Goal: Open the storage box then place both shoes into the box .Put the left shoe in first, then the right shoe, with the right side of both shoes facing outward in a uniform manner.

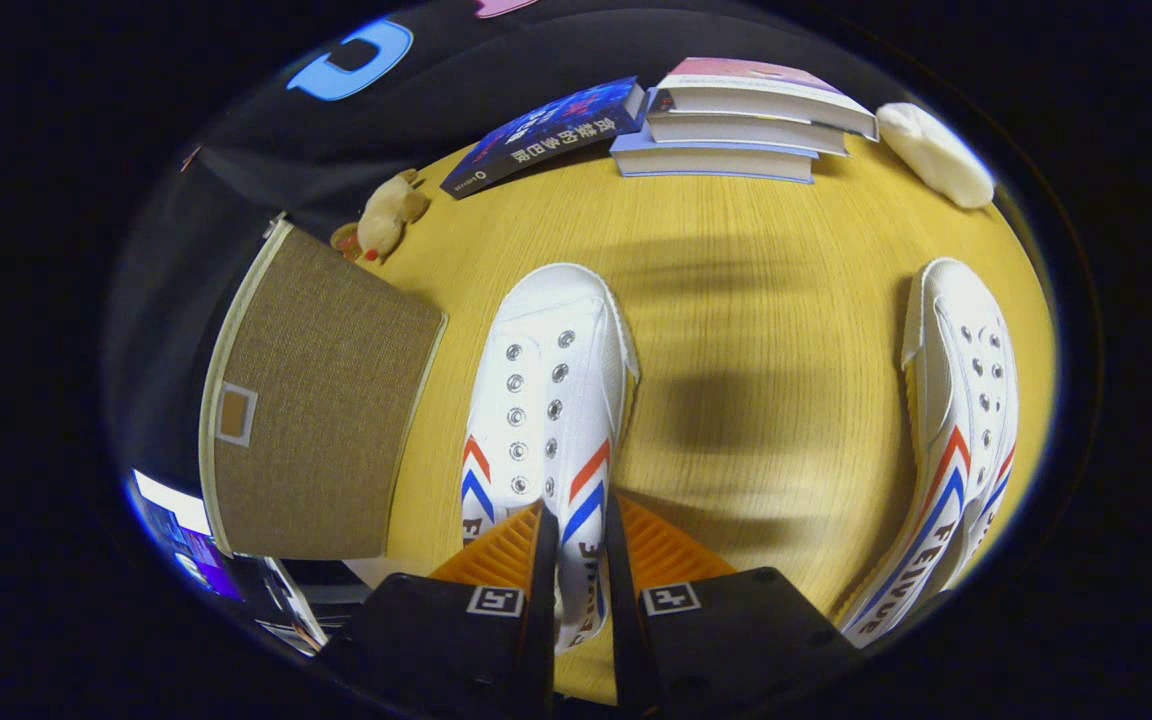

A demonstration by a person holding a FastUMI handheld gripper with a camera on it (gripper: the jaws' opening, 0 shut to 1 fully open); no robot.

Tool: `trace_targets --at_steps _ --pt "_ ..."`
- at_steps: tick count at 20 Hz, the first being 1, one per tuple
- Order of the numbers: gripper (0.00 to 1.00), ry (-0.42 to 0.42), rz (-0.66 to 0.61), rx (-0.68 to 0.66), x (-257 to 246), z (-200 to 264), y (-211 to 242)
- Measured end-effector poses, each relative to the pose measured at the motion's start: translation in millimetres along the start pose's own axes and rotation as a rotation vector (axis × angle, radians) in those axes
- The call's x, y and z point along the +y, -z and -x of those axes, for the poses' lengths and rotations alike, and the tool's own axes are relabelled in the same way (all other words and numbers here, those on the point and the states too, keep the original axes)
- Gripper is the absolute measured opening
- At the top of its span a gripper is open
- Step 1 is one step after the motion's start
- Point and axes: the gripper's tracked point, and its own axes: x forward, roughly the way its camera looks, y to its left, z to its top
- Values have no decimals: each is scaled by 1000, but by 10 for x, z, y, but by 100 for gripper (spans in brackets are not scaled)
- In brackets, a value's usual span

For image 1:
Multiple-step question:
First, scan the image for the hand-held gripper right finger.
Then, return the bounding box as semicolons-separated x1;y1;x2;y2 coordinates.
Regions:
604;492;862;720

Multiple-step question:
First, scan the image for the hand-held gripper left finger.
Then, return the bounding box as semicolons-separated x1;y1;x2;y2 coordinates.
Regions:
321;500;559;720

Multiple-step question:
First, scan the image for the beige fabric storage box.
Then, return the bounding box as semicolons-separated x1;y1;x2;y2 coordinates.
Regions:
198;218;449;561

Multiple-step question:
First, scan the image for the white canvas shoe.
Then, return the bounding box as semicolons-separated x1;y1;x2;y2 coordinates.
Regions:
836;257;1020;649
461;263;640;656

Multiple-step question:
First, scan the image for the computer monitor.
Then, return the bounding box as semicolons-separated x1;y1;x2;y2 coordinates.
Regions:
131;470;242;601

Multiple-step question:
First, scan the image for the tan plush dog toy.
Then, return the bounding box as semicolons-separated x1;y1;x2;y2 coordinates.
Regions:
331;168;430;264

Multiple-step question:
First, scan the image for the light blue cover book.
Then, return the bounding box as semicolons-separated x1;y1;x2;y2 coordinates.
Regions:
609;125;819;186

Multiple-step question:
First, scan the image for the white paperback book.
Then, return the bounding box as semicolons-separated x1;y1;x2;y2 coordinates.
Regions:
646;90;849;156

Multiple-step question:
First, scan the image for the dark blue book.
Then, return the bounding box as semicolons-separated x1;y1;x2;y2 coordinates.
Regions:
439;77;645;201

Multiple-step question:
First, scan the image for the white plush toy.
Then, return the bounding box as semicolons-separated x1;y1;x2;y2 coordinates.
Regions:
876;102;995;209

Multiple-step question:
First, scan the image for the pink cover book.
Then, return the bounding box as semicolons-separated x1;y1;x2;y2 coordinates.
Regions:
656;57;879;141

